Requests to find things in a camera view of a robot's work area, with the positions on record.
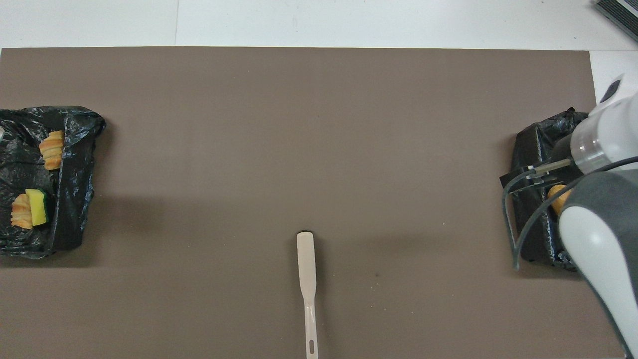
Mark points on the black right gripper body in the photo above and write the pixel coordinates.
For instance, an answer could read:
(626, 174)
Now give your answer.
(565, 149)

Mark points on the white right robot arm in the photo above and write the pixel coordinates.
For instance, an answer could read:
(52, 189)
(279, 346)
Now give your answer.
(598, 239)

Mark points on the beige scrap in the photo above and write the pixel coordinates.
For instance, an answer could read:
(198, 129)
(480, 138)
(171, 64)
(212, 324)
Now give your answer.
(21, 212)
(52, 149)

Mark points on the black bag lined bin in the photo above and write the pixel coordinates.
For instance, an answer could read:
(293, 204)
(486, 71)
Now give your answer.
(533, 149)
(75, 189)

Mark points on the brown bread roll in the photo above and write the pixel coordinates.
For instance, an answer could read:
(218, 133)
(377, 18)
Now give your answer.
(558, 197)

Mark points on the yellow sponge piece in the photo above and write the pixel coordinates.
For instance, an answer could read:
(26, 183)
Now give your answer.
(37, 207)

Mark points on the beige brush black bristles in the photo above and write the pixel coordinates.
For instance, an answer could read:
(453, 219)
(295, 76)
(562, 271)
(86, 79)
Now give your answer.
(306, 269)

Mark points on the grey ribbed panel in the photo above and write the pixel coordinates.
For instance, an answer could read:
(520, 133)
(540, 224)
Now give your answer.
(623, 12)

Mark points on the brown table mat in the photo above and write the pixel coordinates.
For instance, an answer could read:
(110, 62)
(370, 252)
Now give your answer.
(299, 149)

